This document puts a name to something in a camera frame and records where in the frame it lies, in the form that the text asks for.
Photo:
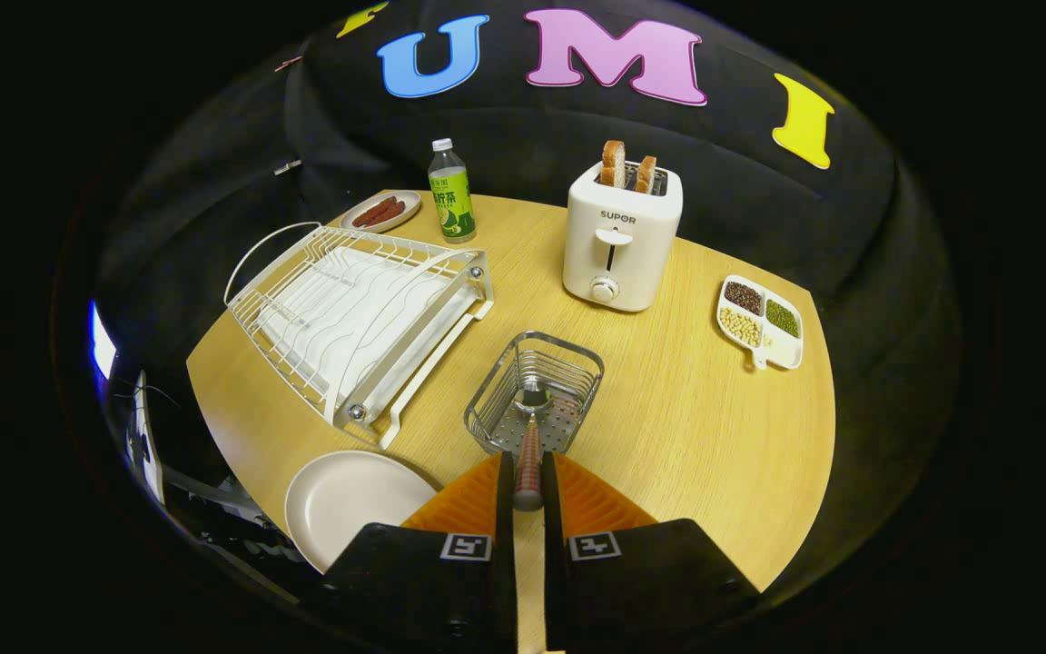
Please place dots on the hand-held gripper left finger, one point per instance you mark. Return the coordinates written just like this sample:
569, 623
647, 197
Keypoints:
414, 590

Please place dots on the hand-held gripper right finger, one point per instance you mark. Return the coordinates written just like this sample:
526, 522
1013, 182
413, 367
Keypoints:
650, 590

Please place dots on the round beige plate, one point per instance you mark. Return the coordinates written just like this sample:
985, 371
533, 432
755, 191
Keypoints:
350, 504

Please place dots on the white divided dish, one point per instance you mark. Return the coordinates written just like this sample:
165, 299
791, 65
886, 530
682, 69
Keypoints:
782, 350

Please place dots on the small beige sausage plate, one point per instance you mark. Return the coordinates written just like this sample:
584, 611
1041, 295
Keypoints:
409, 204

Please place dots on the pile of soybeans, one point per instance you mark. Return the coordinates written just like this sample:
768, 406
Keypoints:
741, 328

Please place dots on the pile of green beans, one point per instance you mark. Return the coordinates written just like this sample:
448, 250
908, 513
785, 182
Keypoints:
783, 319

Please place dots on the pile of red beans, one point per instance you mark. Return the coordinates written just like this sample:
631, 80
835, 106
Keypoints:
744, 298

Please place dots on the white toaster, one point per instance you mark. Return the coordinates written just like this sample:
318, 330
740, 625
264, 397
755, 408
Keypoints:
641, 254

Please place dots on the red sausage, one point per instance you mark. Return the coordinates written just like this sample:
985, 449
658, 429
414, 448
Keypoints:
387, 215
373, 211

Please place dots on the green tea bottle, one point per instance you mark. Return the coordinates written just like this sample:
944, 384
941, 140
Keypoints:
453, 204

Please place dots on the bright lit screen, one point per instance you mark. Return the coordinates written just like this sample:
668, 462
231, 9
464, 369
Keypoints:
102, 345

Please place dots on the toast slice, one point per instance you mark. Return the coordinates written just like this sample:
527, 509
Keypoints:
613, 163
646, 174

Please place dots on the white cloth clip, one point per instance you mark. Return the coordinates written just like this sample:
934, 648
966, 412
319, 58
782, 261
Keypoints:
287, 167

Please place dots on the black backdrop cloth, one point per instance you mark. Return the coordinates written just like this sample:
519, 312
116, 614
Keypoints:
523, 136

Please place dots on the wooden cloth clip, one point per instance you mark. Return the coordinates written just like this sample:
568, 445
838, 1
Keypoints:
288, 64

